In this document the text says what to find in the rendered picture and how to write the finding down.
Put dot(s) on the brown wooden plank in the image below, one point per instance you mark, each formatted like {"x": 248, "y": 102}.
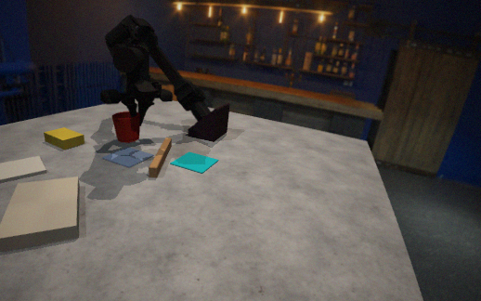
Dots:
{"x": 157, "y": 163}

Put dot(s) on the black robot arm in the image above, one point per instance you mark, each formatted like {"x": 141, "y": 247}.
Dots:
{"x": 131, "y": 48}

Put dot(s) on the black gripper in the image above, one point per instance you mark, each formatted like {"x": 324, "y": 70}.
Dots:
{"x": 112, "y": 96}

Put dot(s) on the yellow flat block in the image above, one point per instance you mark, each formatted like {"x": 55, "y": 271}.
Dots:
{"x": 64, "y": 138}

